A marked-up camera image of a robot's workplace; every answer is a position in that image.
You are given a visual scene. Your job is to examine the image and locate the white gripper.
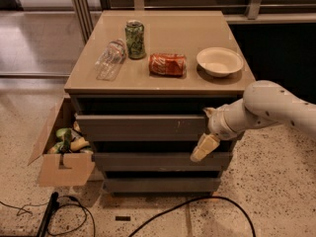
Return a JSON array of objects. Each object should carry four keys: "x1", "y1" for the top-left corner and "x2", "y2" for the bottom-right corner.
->
[{"x1": 191, "y1": 105, "x2": 242, "y2": 162}]

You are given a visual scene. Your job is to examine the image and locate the grey top drawer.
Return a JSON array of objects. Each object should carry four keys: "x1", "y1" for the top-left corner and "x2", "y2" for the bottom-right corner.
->
[{"x1": 76, "y1": 115, "x2": 210, "y2": 141}]

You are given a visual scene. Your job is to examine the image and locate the grey drawer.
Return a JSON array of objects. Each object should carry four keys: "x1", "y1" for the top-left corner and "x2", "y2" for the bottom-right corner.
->
[
  {"x1": 92, "y1": 152, "x2": 232, "y2": 172},
  {"x1": 104, "y1": 178, "x2": 220, "y2": 194},
  {"x1": 76, "y1": 115, "x2": 210, "y2": 141}
]

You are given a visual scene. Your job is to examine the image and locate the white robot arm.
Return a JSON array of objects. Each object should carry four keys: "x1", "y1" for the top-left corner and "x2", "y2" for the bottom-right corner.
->
[{"x1": 191, "y1": 80, "x2": 316, "y2": 162}]

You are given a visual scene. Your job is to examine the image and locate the grey drawer cabinet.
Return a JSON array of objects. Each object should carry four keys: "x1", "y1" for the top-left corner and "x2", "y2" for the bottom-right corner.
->
[{"x1": 65, "y1": 11, "x2": 255, "y2": 180}]

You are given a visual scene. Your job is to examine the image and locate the grey middle drawer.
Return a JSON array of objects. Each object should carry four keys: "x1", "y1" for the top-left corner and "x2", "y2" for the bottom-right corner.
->
[{"x1": 92, "y1": 152, "x2": 232, "y2": 172}]

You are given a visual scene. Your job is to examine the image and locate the grey bottom drawer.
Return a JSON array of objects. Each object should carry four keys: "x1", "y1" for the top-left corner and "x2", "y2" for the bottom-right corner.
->
[{"x1": 104, "y1": 178, "x2": 220, "y2": 194}]

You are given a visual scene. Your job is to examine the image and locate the white bowl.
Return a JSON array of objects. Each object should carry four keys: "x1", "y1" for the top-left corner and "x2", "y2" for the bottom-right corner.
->
[{"x1": 197, "y1": 47, "x2": 244, "y2": 78}]

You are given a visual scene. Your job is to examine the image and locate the orange soda can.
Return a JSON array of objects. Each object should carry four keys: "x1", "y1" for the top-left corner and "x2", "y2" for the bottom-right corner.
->
[{"x1": 149, "y1": 53, "x2": 187, "y2": 77}]

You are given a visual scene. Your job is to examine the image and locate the clear plastic bottle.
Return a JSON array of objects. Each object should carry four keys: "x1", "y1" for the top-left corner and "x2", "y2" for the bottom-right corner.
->
[{"x1": 95, "y1": 39, "x2": 126, "y2": 81}]

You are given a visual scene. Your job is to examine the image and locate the green soda can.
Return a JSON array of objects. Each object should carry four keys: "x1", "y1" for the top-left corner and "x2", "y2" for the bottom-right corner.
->
[{"x1": 125, "y1": 20, "x2": 146, "y2": 59}]

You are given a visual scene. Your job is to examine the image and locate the small black floor plate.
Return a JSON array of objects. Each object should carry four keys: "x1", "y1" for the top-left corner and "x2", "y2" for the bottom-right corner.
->
[{"x1": 116, "y1": 216, "x2": 130, "y2": 221}]

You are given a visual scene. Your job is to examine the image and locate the snack bags in box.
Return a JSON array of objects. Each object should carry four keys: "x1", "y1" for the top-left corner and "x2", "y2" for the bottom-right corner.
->
[{"x1": 47, "y1": 121, "x2": 93, "y2": 154}]

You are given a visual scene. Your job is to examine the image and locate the cardboard box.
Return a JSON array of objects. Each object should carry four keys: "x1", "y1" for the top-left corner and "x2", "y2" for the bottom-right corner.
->
[{"x1": 28, "y1": 97, "x2": 95, "y2": 187}]

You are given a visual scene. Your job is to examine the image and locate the black bar on floor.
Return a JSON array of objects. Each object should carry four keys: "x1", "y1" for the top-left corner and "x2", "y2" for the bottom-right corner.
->
[{"x1": 37, "y1": 192, "x2": 59, "y2": 237}]

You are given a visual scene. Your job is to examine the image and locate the thick black cable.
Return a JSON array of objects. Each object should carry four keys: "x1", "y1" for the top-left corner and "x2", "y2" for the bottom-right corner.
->
[{"x1": 127, "y1": 196, "x2": 257, "y2": 237}]

